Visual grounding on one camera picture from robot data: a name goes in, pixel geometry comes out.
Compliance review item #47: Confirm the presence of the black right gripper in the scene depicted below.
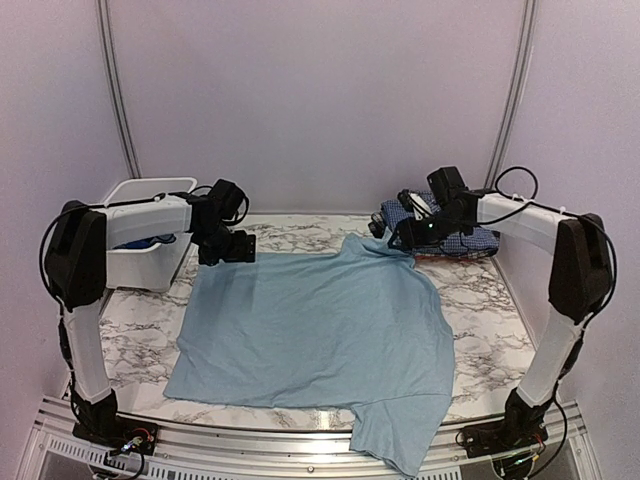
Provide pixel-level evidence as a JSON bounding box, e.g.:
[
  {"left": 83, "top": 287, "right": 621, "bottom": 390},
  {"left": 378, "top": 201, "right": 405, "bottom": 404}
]
[{"left": 388, "top": 208, "right": 468, "bottom": 252}]

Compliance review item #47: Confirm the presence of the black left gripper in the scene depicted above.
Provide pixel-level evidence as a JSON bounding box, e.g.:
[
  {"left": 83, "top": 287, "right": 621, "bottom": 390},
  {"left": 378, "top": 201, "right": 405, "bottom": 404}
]
[{"left": 195, "top": 222, "right": 255, "bottom": 265}]

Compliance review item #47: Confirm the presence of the blue checked shirt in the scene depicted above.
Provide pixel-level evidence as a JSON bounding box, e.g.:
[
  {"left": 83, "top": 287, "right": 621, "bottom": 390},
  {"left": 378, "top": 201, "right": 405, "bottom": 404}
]
[{"left": 379, "top": 199, "right": 500, "bottom": 259}]

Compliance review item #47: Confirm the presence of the light blue garment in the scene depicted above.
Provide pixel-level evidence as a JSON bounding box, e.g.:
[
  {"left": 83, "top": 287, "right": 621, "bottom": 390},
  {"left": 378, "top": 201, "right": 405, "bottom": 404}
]
[{"left": 164, "top": 235, "right": 455, "bottom": 476}]

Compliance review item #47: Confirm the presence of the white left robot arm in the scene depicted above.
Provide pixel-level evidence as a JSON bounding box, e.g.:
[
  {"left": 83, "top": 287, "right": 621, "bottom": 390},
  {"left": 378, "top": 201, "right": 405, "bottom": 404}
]
[{"left": 38, "top": 179, "right": 256, "bottom": 405}]

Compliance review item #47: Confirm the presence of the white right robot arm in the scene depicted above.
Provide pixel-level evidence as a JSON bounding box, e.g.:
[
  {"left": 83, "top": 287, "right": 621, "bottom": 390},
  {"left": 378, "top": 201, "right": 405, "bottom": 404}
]
[{"left": 389, "top": 166, "right": 617, "bottom": 409}]

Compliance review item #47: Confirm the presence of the white plastic laundry bin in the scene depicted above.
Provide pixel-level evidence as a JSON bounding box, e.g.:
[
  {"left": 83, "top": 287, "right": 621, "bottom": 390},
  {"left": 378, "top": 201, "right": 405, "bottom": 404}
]
[{"left": 105, "top": 177, "right": 198, "bottom": 292}]

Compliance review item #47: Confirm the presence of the dark blue garment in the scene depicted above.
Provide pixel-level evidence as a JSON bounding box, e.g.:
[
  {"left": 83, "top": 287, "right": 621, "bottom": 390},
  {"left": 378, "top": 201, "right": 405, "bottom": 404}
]
[{"left": 115, "top": 234, "right": 177, "bottom": 250}]

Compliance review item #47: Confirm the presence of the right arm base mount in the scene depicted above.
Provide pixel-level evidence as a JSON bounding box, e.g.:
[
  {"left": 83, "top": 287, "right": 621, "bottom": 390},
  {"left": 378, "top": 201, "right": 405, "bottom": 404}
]
[{"left": 456, "top": 389, "right": 552, "bottom": 458}]

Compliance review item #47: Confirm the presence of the left wall aluminium post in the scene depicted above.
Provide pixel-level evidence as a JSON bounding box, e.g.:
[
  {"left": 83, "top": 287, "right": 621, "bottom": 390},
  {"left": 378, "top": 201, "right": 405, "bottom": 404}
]
[{"left": 95, "top": 0, "right": 142, "bottom": 179}]

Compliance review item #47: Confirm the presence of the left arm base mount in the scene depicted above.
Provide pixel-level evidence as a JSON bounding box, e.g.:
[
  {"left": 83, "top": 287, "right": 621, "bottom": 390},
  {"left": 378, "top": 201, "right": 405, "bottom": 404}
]
[{"left": 70, "top": 386, "right": 159, "bottom": 455}]

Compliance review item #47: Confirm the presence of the aluminium front frame rail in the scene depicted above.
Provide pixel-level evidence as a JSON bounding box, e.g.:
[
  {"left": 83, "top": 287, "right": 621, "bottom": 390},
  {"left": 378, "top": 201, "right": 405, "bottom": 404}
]
[{"left": 16, "top": 397, "right": 602, "bottom": 479}]

